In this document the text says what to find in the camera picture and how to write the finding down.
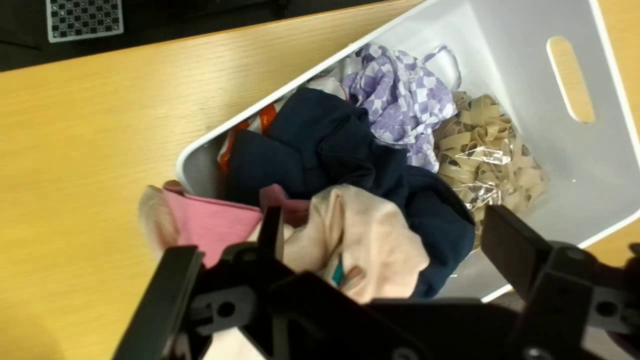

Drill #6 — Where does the peach coloured cloth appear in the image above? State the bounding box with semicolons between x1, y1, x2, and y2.
136;181;432;360

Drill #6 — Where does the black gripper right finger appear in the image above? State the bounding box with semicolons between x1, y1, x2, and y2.
480;204;640;360

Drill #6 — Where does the pink shirt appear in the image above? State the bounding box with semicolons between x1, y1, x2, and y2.
162;181;312;268

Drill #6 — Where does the checkerboard calibration tag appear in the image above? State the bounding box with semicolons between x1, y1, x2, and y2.
44;0;126;44

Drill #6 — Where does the white orange cloth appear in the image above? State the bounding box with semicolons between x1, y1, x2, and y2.
215;102;278;177

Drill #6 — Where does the white plastic basket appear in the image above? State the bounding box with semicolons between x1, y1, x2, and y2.
176;0;640;306

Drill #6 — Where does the purple checked cloth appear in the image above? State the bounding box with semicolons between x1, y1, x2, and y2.
341;41;462;174

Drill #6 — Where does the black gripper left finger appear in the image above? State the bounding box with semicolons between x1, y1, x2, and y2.
111;206;316;360

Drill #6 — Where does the navy blue cloth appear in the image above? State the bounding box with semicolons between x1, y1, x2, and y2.
221;86;476;300

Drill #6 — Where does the bag of beige pieces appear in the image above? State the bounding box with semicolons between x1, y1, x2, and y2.
432;92;546;225

